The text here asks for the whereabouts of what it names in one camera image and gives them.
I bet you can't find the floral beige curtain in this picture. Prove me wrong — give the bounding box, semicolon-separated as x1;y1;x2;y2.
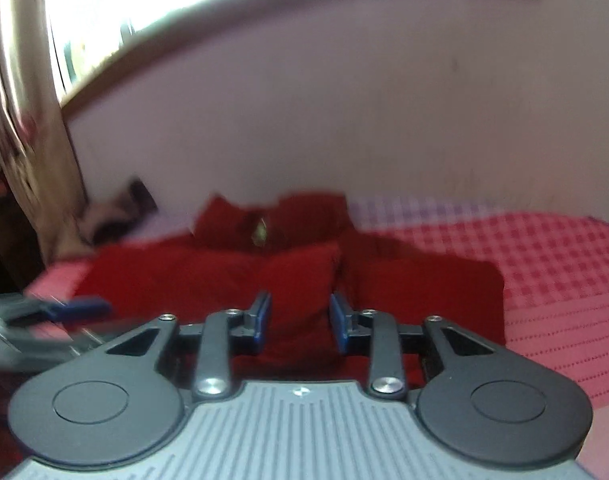
0;0;88;263

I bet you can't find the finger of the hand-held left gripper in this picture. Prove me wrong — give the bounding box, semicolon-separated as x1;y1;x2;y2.
2;296;111;327

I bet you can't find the pink checkered bed sheet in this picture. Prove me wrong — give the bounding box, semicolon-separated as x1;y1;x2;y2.
24;195;609;411

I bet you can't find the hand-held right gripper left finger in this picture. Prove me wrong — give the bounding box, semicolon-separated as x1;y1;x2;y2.
103;290;274;402

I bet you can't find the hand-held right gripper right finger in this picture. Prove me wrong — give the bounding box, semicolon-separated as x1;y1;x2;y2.
329;291;503;402

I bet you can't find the bright window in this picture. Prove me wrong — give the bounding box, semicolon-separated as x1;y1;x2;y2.
43;0;315;107

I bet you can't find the red puffer jacket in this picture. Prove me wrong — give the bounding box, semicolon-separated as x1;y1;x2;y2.
74;191;506;378

